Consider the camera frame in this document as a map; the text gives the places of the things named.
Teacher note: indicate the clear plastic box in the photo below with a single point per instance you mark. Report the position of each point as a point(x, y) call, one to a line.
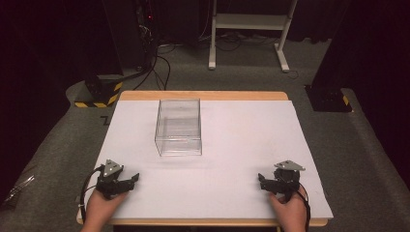
point(179, 129)

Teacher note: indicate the black yellow striped stand base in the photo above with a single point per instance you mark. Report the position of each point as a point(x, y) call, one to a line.
point(103, 93)

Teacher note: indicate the white metal stand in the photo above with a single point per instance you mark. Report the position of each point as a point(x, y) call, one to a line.
point(251, 22)

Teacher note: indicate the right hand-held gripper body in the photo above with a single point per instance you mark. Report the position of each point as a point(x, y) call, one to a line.
point(286, 180)

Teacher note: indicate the silver metal bracket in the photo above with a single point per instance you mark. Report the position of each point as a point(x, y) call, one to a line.
point(19, 188)

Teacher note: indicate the white table sheet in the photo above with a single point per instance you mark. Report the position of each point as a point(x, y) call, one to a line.
point(225, 154)

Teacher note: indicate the dark equipment tower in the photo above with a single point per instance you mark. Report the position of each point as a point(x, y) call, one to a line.
point(146, 32)

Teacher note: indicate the wooden table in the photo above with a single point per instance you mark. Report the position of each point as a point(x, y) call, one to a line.
point(206, 95)

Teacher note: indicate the person's right hand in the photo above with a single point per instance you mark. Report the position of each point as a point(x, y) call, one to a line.
point(288, 212)

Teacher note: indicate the person's left hand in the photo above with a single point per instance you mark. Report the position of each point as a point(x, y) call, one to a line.
point(101, 209)

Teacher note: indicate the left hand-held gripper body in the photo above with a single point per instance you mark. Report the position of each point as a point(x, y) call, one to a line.
point(109, 183)

